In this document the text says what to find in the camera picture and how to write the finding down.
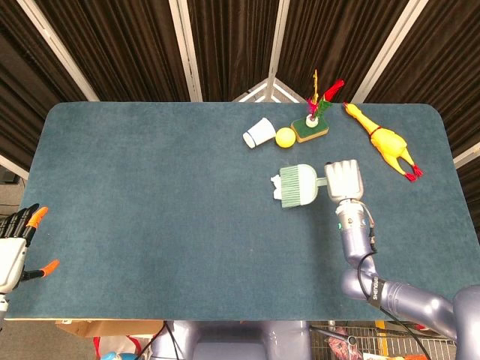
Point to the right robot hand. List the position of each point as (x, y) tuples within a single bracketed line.
[(343, 180)]

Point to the white metal frame post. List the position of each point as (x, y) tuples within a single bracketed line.
[(390, 48), (278, 37), (60, 52), (185, 48), (13, 167), (467, 155)]

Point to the white metal frame base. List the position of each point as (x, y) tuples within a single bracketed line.
[(258, 92)]

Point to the yellow rubber chicken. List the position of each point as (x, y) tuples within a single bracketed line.
[(388, 142)]

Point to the yellow ball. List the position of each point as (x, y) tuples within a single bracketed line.
[(285, 138)]

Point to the white paper cup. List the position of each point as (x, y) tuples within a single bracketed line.
[(259, 133)]

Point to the green yellow sponge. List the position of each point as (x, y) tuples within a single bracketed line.
[(313, 131)]

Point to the blue felt table cover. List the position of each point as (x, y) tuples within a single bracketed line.
[(150, 210)]

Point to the dark brown curtain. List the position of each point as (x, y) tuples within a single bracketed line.
[(131, 45)]

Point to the grey robot torso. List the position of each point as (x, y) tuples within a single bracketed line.
[(232, 341)]

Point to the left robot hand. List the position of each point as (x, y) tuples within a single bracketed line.
[(11, 258)]

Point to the red white bag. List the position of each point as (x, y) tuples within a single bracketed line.
[(116, 345)]

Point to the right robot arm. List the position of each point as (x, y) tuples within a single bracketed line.
[(412, 300)]

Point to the white paper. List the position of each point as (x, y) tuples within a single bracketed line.
[(275, 180)]

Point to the colourful feather shuttlecock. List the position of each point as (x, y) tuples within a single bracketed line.
[(318, 103)]

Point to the pale green hand brush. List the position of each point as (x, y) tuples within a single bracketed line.
[(303, 185)]

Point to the brown cardboard box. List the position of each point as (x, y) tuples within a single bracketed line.
[(108, 328)]

